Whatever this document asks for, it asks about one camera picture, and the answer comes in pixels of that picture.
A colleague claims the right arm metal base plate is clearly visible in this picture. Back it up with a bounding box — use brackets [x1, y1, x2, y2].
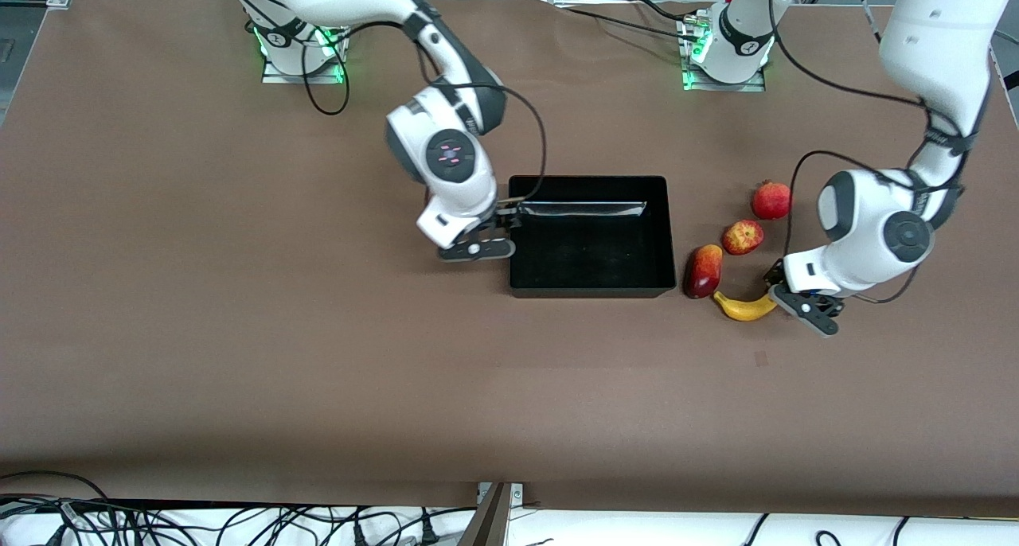
[261, 21, 345, 84]

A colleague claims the red pomegranate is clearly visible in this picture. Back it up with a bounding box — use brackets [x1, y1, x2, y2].
[752, 180, 793, 220]

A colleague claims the dark metal profile beam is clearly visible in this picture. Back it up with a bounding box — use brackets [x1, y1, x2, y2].
[458, 482, 514, 546]

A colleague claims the black rectangular plastic box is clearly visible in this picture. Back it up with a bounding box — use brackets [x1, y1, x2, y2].
[508, 175, 677, 298]

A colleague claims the red yellow mango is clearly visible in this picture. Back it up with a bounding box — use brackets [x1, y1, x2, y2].
[682, 244, 724, 299]

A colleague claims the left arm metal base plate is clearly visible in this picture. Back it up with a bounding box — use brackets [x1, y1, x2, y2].
[682, 17, 767, 92]

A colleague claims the yellow banana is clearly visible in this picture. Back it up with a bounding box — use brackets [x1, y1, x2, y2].
[713, 290, 779, 322]

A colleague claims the tangled black cable bundle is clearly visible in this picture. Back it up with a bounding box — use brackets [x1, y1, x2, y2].
[0, 470, 478, 546]

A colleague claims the brown table cover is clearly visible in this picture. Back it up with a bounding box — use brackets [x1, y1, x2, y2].
[0, 0, 1019, 519]

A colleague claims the small metal edge bracket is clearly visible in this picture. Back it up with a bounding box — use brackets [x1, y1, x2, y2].
[476, 482, 525, 505]

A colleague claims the black cable lying on table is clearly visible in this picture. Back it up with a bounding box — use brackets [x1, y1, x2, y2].
[557, 5, 703, 44]

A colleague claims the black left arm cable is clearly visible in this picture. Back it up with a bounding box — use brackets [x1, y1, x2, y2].
[768, 0, 968, 305]

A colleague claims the red yellow apple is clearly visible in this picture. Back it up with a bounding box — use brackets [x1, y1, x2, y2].
[722, 220, 765, 256]

